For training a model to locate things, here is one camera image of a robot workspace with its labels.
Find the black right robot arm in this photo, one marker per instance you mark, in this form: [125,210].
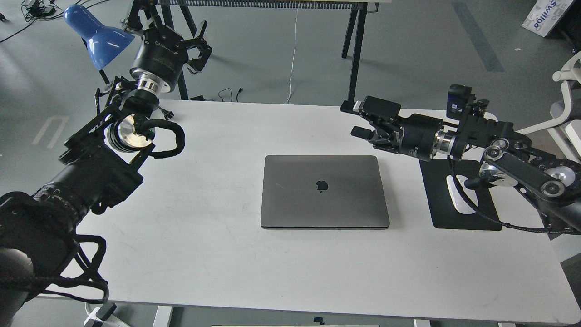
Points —
[550,184]

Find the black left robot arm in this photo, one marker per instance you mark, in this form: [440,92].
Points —
[40,245]

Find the white chair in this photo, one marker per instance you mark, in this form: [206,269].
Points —
[560,127]

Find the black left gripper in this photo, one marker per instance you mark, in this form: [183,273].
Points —
[158,54]

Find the grey laptop computer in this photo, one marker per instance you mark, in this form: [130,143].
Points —
[323,191]

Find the blue desk lamp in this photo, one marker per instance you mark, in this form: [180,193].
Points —
[104,43]

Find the black mouse pad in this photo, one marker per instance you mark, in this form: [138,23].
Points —
[442,212]

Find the white cardboard box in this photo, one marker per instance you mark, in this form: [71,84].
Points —
[545,15]

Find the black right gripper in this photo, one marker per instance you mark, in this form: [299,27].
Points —
[413,136]

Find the white computer mouse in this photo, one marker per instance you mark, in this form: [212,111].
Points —
[458,202]

